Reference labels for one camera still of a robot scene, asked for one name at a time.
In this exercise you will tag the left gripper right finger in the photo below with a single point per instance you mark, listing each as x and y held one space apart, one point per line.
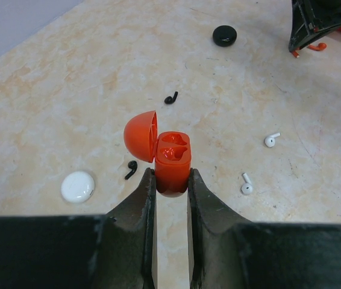
227 250

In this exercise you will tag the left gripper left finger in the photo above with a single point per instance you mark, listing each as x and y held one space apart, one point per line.
112 250

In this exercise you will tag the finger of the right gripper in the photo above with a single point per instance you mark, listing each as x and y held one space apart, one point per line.
312 20

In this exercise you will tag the orange earbud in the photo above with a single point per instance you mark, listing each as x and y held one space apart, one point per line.
295 54
318 47

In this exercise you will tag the orange earbud charging case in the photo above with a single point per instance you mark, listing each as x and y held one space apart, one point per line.
169 151

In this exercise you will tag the white earbud charging case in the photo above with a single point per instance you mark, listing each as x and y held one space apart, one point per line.
77 187

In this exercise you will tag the white earbud left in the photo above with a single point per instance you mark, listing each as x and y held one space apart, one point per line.
247 187

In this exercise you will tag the white earbud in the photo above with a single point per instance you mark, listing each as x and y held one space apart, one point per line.
247 187
271 139

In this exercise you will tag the black earbud left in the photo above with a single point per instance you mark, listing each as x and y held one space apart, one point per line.
132 165

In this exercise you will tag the black earbud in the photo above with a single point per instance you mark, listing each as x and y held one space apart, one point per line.
171 99
132 165

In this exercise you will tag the white earbud right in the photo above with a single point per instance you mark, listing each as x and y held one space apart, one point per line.
271 139

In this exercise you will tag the black earbud right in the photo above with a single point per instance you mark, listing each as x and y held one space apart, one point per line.
171 99

